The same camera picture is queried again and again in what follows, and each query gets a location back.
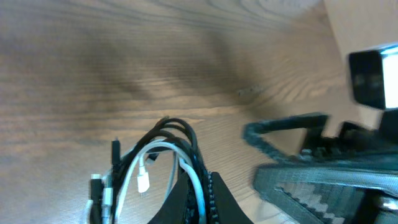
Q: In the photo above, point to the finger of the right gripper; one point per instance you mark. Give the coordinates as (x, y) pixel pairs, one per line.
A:
(252, 132)
(330, 193)

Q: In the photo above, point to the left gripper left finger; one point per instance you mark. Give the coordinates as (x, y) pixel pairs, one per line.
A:
(173, 209)

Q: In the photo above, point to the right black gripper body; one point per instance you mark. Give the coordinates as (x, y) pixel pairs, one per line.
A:
(354, 143)

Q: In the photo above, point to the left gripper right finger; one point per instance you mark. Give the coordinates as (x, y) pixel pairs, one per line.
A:
(223, 208)

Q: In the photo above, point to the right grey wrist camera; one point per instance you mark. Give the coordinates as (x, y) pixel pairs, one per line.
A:
(373, 75)

